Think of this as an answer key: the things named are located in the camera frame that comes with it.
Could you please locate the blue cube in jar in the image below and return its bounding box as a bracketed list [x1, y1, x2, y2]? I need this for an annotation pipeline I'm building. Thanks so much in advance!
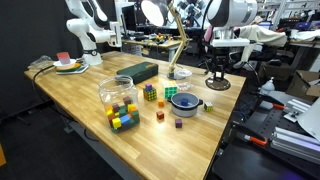
[120, 114, 132, 125]

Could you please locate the orange handled clamp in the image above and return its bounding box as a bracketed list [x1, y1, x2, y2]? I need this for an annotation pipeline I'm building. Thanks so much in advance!
[272, 102, 287, 111]
[243, 133, 269, 147]

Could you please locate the grey table frame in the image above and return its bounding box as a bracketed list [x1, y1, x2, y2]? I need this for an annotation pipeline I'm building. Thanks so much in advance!
[53, 103, 144, 180]

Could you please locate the colourful plate stack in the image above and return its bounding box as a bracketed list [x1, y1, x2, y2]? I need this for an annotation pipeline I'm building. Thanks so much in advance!
[55, 63, 90, 75]

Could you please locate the clear plastic jar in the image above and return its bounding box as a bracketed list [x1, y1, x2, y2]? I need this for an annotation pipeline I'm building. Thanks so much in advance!
[97, 74, 141, 134]

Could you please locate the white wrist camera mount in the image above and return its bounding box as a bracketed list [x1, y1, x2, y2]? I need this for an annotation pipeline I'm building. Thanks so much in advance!
[210, 37, 251, 48]

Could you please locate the clear plastic cup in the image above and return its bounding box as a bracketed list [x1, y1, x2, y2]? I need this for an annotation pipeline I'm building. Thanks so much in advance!
[174, 68, 194, 92]

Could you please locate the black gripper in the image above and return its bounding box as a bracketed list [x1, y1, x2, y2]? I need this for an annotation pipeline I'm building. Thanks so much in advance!
[208, 47, 232, 82]

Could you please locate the white sheet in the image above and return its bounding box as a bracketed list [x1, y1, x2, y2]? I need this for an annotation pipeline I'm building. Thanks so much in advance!
[297, 96, 320, 143]

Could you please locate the wooden background desk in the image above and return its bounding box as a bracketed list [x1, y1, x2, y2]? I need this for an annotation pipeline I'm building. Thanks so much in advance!
[121, 33, 193, 63]

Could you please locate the large Rubik's cube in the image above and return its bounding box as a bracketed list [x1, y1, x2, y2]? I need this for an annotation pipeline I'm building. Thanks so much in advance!
[163, 80, 179, 100]

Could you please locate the white bowl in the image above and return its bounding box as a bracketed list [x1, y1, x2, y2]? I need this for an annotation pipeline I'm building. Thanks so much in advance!
[53, 58, 78, 68]

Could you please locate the cardboard box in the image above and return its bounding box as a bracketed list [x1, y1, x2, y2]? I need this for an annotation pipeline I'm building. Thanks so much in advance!
[285, 69, 320, 103]

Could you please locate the wooden desk lamp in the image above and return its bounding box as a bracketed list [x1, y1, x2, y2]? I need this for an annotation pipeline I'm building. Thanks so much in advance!
[140, 0, 189, 81]

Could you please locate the yellow cube in jar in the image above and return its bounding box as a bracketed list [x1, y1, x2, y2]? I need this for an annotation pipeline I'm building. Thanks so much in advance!
[111, 117, 123, 130]

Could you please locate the aluminium extrusion stack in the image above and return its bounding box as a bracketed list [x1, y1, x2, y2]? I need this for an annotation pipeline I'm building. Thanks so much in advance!
[269, 126, 320, 166]

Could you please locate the dark green case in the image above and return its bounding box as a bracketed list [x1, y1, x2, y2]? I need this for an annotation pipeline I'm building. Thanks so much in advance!
[116, 60, 160, 85]

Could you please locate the clear plastic bag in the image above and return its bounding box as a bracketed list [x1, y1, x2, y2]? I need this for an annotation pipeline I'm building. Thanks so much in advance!
[28, 54, 54, 70]

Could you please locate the green cube in jar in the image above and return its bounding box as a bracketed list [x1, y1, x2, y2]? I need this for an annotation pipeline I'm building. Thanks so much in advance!
[118, 105, 128, 117]

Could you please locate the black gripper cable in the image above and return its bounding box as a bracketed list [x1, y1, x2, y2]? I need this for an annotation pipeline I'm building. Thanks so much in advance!
[199, 0, 214, 44]

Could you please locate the small white-faced Rubik's cube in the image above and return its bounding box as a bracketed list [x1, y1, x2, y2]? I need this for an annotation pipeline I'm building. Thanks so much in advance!
[203, 101, 214, 113]

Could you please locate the grey pot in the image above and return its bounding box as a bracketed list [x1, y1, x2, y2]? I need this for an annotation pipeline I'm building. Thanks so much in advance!
[167, 92, 204, 118]

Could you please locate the black-edged Rubik's cube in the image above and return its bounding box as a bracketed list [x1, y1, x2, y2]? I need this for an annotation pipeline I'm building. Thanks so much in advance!
[143, 85, 158, 102]

